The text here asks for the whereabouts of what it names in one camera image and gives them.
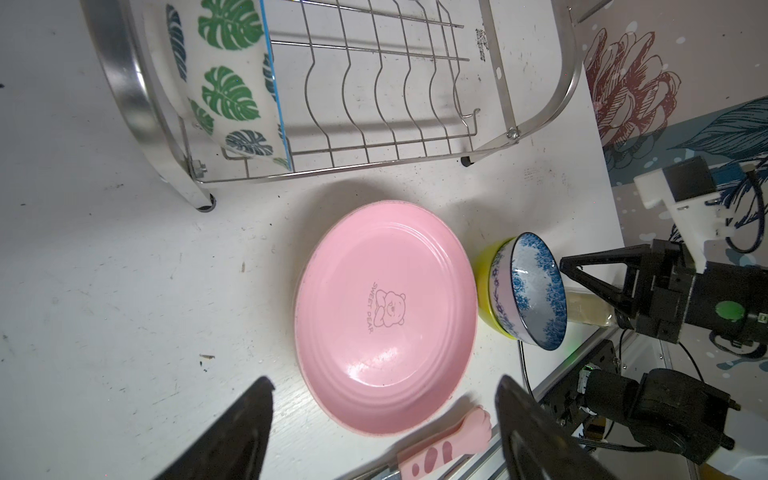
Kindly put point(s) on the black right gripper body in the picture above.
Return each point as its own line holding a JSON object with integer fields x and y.
{"x": 657, "y": 283}

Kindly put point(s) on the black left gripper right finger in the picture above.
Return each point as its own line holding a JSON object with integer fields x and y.
{"x": 534, "y": 446}

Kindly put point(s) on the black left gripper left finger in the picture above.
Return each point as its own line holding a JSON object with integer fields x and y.
{"x": 233, "y": 447}

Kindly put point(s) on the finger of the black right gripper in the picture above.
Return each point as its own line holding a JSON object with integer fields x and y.
{"x": 630, "y": 257}
{"x": 620, "y": 299}

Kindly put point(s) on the blue white floral bowl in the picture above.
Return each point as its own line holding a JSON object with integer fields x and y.
{"x": 526, "y": 292}

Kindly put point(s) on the lime green bowl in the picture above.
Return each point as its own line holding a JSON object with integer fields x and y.
{"x": 481, "y": 266}

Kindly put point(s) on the pink plate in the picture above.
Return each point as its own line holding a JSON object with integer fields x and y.
{"x": 385, "y": 318}

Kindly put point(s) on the green leaf pattern bowl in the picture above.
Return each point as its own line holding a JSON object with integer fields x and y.
{"x": 214, "y": 62}

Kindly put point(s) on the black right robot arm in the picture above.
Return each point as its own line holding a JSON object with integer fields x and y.
{"x": 728, "y": 301}

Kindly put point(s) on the silver two-tier dish rack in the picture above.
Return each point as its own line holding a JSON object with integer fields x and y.
{"x": 361, "y": 84}

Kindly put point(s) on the small black lid jar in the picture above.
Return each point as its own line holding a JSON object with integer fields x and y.
{"x": 588, "y": 309}

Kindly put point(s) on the pink cat paw spatula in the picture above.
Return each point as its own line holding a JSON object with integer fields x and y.
{"x": 470, "y": 436}

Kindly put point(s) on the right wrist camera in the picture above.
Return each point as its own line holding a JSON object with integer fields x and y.
{"x": 689, "y": 194}

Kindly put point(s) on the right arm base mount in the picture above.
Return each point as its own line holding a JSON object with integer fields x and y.
{"x": 666, "y": 410}

